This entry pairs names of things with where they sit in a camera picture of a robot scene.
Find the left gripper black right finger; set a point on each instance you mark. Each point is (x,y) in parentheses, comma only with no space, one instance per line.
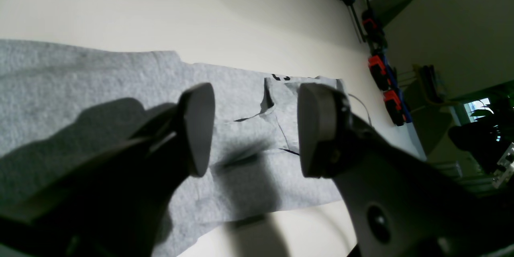
(399,206)

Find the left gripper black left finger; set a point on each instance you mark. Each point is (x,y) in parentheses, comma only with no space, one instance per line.
(113,204)

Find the grey T-shirt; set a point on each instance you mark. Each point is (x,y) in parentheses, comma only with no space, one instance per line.
(62,105)

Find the red black clamp top left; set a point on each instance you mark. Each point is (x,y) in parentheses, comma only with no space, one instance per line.
(396,106)

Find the red black clamp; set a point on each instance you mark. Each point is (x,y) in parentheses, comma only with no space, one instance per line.
(381,72)
(396,106)

